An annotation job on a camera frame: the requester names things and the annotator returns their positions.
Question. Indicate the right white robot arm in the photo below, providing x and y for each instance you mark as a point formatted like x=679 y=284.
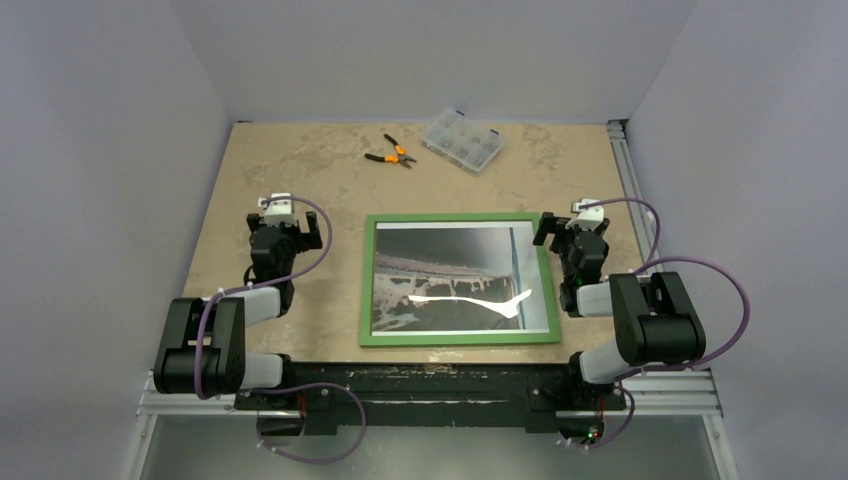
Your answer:
x=654 y=319

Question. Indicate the glossy photo print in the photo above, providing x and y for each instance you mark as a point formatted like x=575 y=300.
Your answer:
x=450 y=278

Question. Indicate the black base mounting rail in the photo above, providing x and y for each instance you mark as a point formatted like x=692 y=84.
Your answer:
x=539 y=398

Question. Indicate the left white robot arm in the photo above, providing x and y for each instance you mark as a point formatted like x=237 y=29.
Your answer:
x=203 y=349

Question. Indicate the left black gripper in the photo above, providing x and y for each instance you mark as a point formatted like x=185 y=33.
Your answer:
x=305 y=241

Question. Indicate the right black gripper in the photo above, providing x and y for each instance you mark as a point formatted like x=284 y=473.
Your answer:
x=573 y=234

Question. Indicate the aluminium extrusion frame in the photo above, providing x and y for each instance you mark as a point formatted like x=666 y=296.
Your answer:
x=677 y=431

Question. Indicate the clear plastic organizer box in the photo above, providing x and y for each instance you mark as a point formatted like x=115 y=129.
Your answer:
x=462 y=141

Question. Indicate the orange black pliers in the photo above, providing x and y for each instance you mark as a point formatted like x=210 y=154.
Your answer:
x=400 y=156

